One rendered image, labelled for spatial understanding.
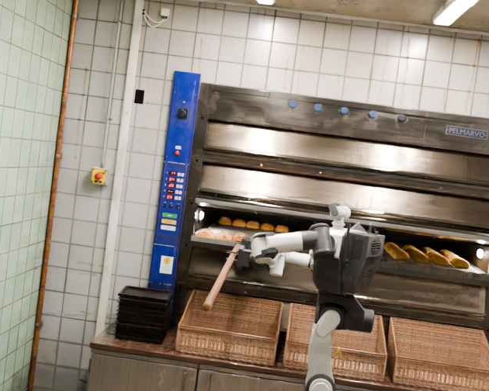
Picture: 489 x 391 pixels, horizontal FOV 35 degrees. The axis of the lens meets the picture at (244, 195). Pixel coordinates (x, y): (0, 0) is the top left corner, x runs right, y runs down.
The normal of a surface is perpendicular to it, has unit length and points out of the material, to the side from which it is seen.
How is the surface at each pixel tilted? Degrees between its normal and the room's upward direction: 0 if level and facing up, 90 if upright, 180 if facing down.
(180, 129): 90
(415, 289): 70
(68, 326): 90
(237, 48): 90
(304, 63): 90
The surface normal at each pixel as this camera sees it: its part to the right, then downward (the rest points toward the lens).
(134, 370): -0.07, 0.04
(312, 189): -0.02, -0.29
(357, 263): -0.53, -0.02
